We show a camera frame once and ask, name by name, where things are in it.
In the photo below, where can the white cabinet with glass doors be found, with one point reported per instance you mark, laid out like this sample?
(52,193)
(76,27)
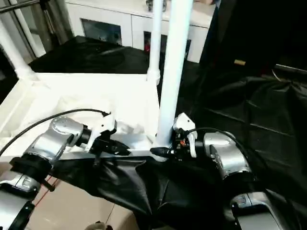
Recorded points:
(136,28)

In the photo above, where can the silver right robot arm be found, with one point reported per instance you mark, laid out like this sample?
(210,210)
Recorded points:
(227,155)

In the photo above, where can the grey item on cabinet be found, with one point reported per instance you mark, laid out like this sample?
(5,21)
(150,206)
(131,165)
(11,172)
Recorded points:
(164,4)

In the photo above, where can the red item in cabinet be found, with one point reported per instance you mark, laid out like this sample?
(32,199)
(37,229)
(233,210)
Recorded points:
(146,45)

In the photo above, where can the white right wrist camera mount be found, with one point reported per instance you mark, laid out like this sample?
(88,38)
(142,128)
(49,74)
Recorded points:
(184,122)

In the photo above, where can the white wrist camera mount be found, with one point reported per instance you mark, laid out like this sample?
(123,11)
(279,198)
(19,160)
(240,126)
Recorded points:
(184,122)
(105,124)

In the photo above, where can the grey metal rack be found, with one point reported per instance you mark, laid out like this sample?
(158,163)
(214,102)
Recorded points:
(48,26)

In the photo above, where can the black mat cover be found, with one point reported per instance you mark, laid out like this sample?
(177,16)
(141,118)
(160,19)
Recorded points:
(263,115)

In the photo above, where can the long black pole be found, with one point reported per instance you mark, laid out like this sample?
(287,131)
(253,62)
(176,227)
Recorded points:
(290,69)

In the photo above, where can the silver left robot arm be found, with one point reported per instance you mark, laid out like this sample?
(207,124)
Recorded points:
(52,141)

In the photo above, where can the small tan block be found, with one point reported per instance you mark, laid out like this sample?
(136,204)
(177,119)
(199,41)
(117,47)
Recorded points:
(239,62)

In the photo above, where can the black metal stand leg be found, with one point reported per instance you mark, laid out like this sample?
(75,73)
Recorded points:
(50,186)

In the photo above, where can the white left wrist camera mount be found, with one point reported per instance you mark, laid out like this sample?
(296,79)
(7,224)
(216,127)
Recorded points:
(105,124)

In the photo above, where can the white plastic table top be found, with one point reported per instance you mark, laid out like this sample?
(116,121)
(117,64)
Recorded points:
(72,91)

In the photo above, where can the white plastic table leg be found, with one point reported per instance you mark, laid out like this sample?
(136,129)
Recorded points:
(12,48)
(156,36)
(175,60)

